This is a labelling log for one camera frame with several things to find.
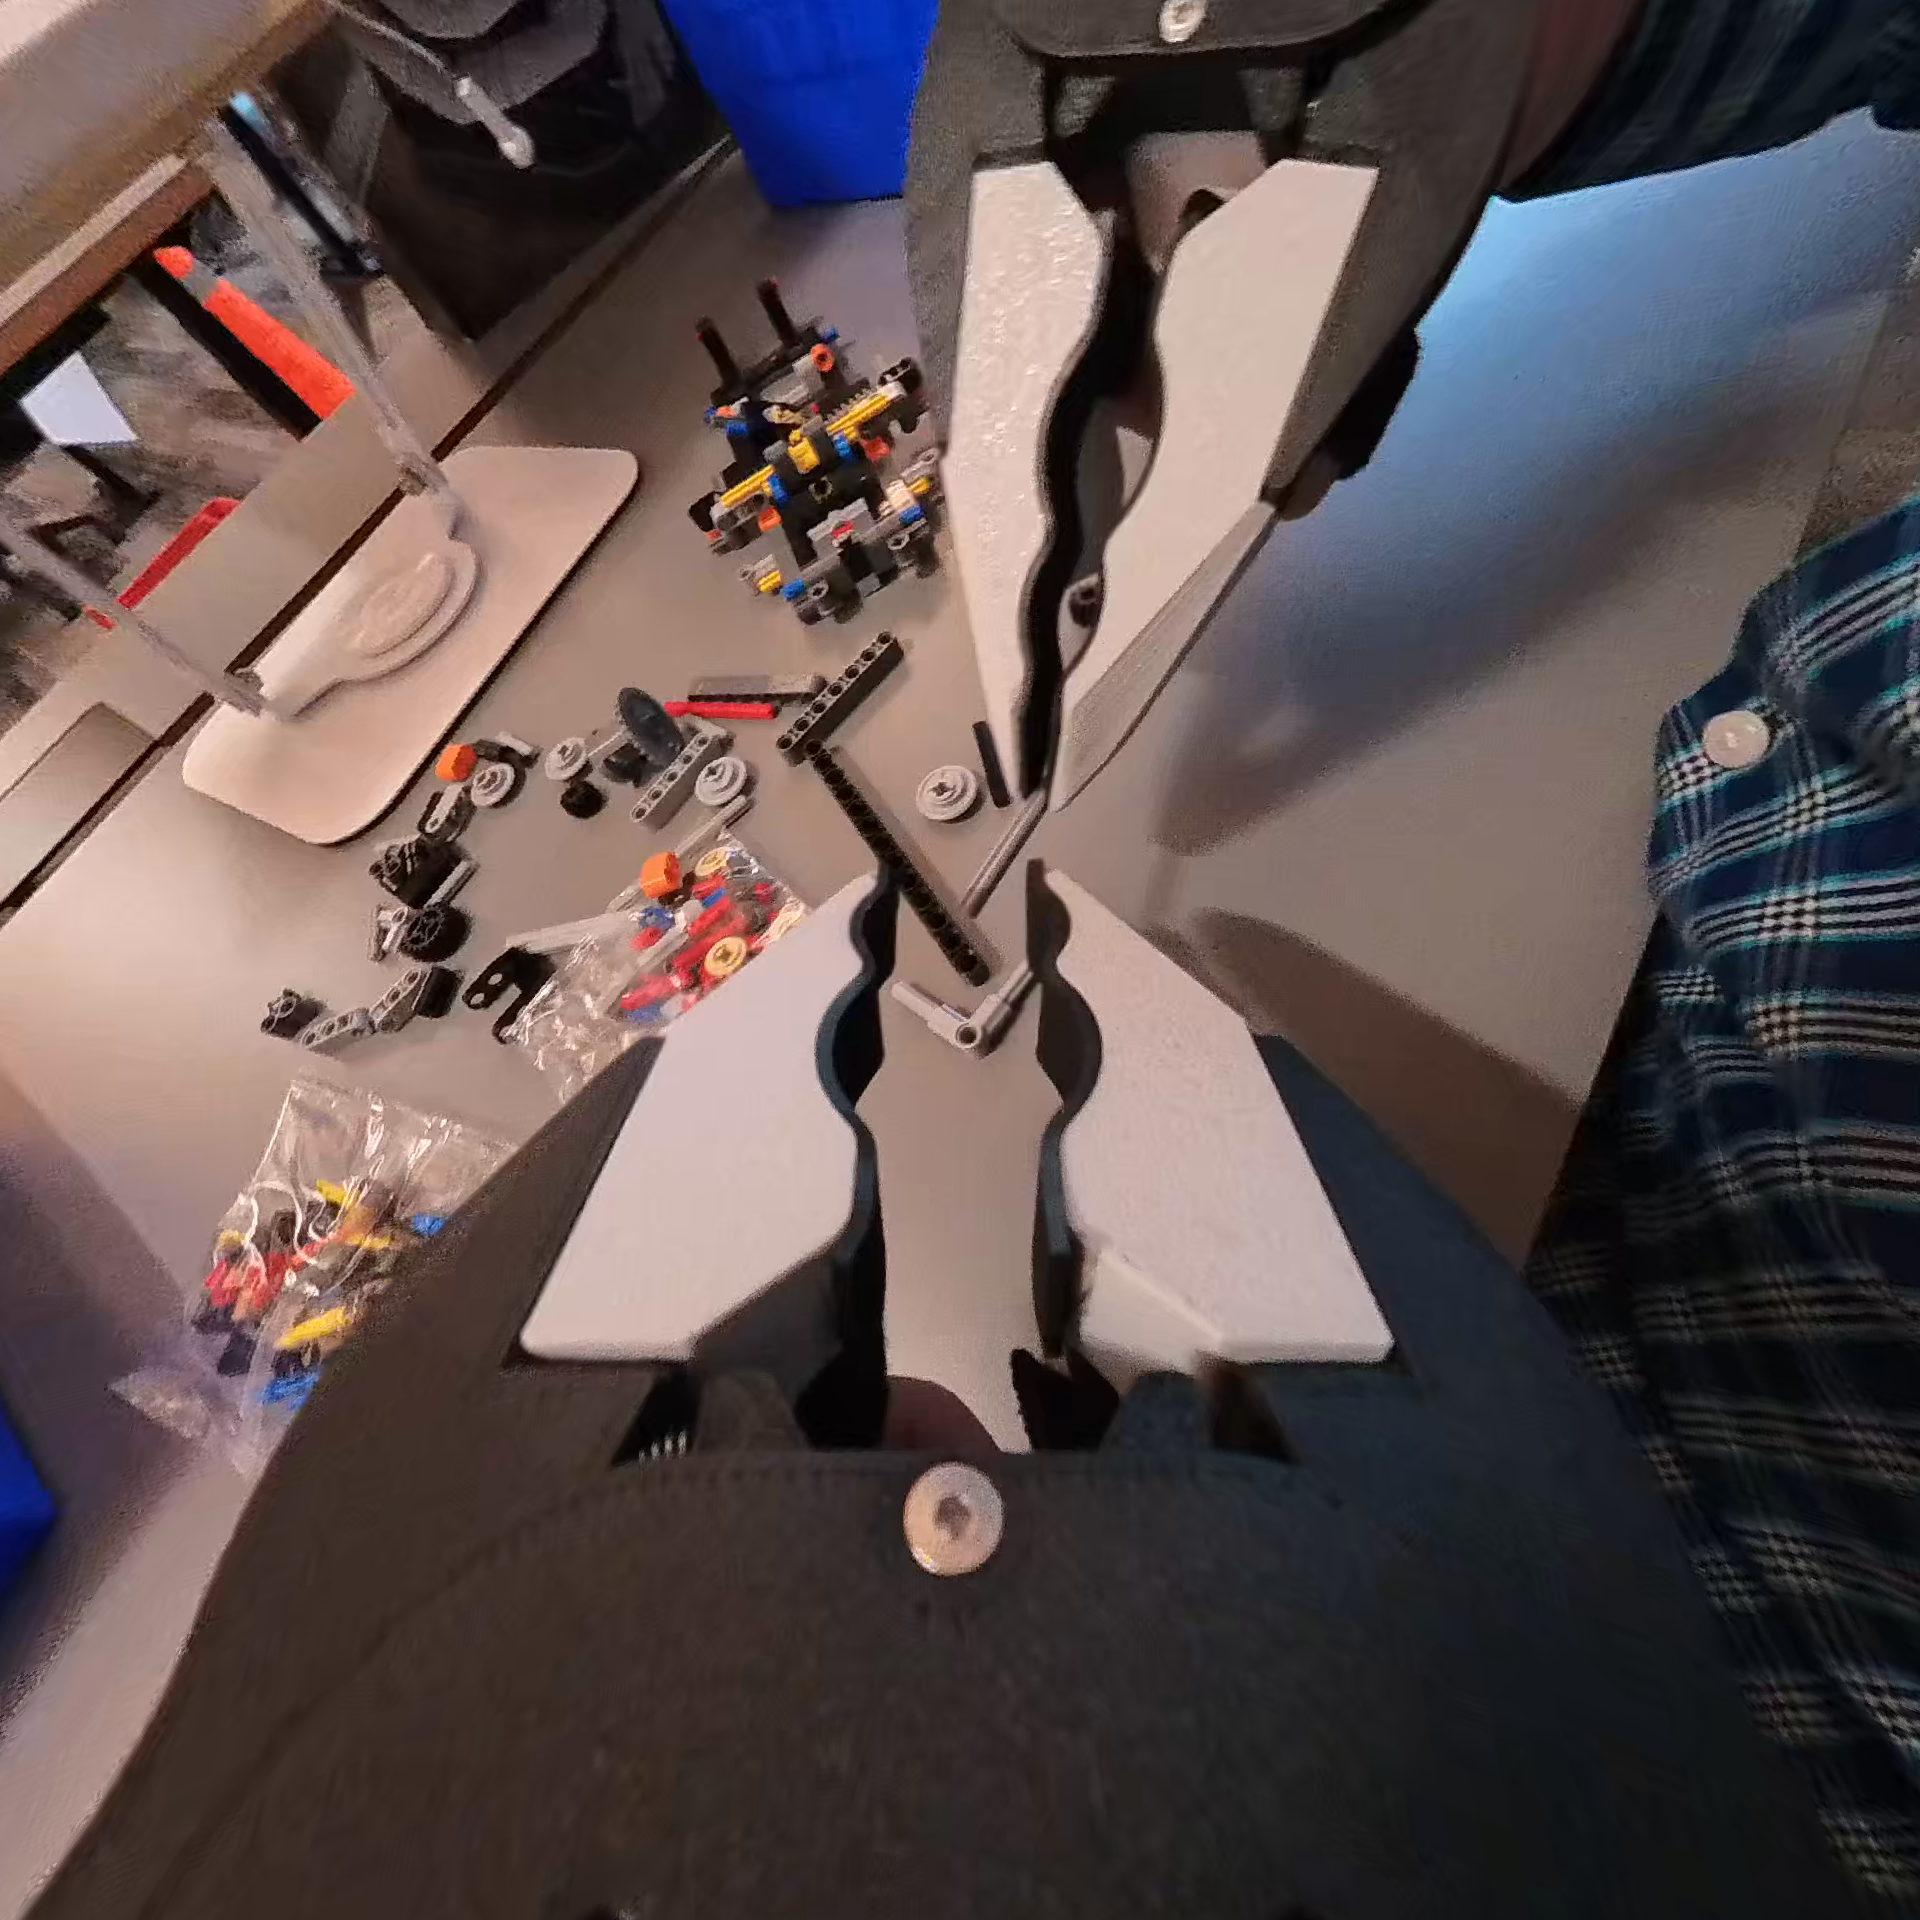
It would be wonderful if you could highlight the partly built lego assembly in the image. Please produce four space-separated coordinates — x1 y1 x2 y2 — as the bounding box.
690 276 955 625

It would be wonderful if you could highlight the short black lego beam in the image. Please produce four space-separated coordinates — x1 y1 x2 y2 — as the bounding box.
776 631 908 768

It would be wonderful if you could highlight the blue plastic bin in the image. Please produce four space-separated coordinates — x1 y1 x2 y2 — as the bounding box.
657 0 941 213
0 1392 63 1596

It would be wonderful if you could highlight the bag of yellow lego parts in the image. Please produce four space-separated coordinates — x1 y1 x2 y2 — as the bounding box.
113 1077 521 1480

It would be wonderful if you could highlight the orange cylindrical object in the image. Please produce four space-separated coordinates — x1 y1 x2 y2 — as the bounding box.
155 247 357 422

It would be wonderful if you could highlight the bag of red lego parts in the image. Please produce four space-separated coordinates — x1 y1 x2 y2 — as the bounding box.
517 830 813 1106

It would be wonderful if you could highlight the long black lego beam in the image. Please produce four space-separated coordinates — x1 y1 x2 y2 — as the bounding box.
810 742 1002 990

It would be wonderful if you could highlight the grey lego axle connector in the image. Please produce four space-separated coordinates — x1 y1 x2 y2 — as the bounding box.
892 964 1037 1060

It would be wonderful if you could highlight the person's plaid shirt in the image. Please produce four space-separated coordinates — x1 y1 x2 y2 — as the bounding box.
1527 495 1920 1920

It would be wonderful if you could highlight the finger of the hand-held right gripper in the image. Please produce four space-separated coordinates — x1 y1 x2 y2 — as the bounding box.
1048 157 1384 816
941 157 1125 799

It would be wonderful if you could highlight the black lego bracket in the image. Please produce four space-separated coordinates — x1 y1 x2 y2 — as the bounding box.
460 946 551 1038

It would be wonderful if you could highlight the red bar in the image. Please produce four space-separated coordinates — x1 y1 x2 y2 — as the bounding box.
113 495 242 610

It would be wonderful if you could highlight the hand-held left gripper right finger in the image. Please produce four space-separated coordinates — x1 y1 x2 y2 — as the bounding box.
1025 861 1402 1367

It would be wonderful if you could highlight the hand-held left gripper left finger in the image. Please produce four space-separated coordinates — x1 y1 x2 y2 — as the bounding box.
517 865 903 1368

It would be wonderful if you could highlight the wooden desk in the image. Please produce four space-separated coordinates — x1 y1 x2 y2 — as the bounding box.
0 0 337 377

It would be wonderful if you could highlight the black chair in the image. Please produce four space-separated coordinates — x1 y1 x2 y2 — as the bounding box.
343 0 740 341

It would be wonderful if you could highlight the white stand base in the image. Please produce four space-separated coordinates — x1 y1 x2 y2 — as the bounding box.
181 444 640 849

